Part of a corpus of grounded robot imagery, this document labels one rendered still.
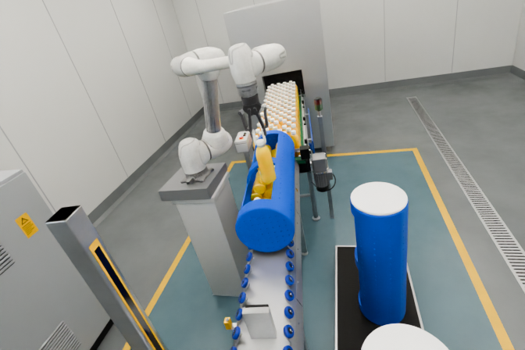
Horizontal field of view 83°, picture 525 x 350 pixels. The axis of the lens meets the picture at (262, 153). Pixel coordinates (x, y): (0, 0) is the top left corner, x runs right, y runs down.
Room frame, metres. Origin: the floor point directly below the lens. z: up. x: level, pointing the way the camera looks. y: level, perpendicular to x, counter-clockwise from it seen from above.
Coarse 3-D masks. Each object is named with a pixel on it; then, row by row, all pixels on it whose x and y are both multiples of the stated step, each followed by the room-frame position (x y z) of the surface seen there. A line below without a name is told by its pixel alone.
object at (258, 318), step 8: (264, 304) 0.74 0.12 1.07; (248, 312) 0.71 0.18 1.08; (256, 312) 0.71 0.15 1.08; (264, 312) 0.70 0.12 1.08; (248, 320) 0.71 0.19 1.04; (256, 320) 0.71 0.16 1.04; (264, 320) 0.70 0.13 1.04; (272, 320) 0.70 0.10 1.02; (248, 328) 0.71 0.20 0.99; (256, 328) 0.71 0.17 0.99; (264, 328) 0.70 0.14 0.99; (272, 328) 0.70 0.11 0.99; (256, 336) 0.71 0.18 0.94; (264, 336) 0.70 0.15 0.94; (272, 336) 0.70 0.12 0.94
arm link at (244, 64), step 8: (232, 48) 1.26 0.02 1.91; (240, 48) 1.24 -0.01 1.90; (248, 48) 1.26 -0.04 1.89; (232, 56) 1.25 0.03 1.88; (240, 56) 1.23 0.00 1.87; (248, 56) 1.24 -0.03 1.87; (256, 56) 1.27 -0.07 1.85; (232, 64) 1.25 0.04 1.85; (240, 64) 1.23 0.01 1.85; (248, 64) 1.24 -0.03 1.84; (256, 64) 1.26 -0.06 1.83; (264, 64) 1.29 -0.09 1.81; (232, 72) 1.25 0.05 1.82; (240, 72) 1.23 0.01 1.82; (248, 72) 1.23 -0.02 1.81; (256, 72) 1.26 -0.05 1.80; (240, 80) 1.24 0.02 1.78; (248, 80) 1.24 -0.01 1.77
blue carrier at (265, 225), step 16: (256, 144) 1.92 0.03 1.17; (272, 144) 1.95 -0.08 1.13; (288, 144) 1.80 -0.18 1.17; (256, 160) 1.88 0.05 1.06; (288, 160) 1.58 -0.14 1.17; (288, 176) 1.42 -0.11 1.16; (272, 192) 1.21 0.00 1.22; (288, 192) 1.27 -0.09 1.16; (256, 208) 1.11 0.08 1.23; (272, 208) 1.10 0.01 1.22; (288, 208) 1.15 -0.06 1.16; (240, 224) 1.12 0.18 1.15; (256, 224) 1.11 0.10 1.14; (272, 224) 1.09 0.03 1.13; (288, 224) 1.08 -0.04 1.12; (240, 240) 1.13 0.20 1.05; (256, 240) 1.11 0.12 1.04; (272, 240) 1.10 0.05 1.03; (288, 240) 1.08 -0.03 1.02
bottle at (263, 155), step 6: (264, 144) 1.27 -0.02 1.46; (258, 150) 1.25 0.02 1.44; (264, 150) 1.24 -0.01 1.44; (258, 156) 1.25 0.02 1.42; (264, 156) 1.24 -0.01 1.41; (270, 156) 1.25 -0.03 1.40; (258, 162) 1.26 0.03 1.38; (264, 162) 1.23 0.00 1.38; (270, 162) 1.24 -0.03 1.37; (264, 168) 1.23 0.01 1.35; (270, 168) 1.24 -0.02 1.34; (264, 174) 1.24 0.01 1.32; (270, 174) 1.24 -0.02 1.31; (264, 180) 1.24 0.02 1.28; (270, 180) 1.23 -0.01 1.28
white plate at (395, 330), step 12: (396, 324) 0.58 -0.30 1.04; (372, 336) 0.57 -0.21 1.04; (384, 336) 0.56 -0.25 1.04; (396, 336) 0.55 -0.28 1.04; (408, 336) 0.54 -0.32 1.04; (420, 336) 0.53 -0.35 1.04; (432, 336) 0.53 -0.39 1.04; (372, 348) 0.53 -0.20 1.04; (384, 348) 0.52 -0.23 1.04; (396, 348) 0.51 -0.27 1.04; (408, 348) 0.51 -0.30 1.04; (420, 348) 0.50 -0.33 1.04; (432, 348) 0.49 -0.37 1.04; (444, 348) 0.49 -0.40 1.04
